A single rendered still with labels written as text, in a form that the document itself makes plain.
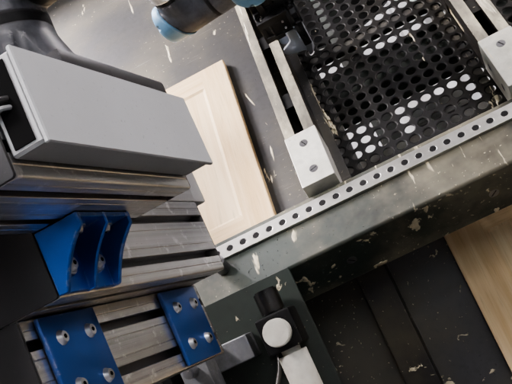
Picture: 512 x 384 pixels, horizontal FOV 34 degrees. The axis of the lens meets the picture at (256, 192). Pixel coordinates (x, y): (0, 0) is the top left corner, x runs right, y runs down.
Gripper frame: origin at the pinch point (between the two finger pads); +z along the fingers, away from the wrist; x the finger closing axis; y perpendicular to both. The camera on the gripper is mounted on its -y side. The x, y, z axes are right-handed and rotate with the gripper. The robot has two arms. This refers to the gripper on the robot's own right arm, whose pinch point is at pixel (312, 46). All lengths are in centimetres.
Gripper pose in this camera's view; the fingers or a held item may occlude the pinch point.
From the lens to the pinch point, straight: 170.7
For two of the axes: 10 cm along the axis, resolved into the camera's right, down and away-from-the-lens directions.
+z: 4.2, 5.5, 7.2
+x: 2.3, 7.1, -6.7
